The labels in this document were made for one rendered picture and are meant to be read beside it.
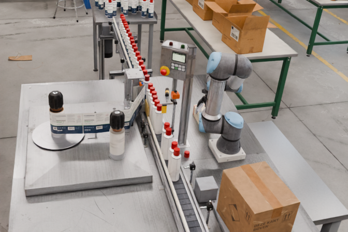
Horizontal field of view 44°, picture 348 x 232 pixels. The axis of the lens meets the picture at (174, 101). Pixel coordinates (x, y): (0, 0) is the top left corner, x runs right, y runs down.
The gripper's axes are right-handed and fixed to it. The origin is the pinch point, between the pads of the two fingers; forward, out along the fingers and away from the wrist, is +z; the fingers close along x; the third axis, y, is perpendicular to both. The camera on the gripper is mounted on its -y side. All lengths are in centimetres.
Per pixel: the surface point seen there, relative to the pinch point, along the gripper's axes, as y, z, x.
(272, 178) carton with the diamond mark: 94, -25, -4
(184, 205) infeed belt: 80, -1, -41
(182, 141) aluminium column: 25.6, 1.7, -24.8
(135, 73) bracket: -15, -26, -46
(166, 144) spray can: 43, -12, -41
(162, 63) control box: 16, -48, -38
